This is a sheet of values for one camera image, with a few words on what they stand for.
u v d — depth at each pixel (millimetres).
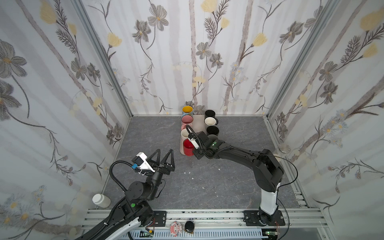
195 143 742
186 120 1075
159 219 733
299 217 766
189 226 637
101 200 722
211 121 1053
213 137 975
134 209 530
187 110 1124
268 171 489
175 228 687
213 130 1001
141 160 546
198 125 1138
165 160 564
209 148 681
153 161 649
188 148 912
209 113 1117
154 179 575
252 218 734
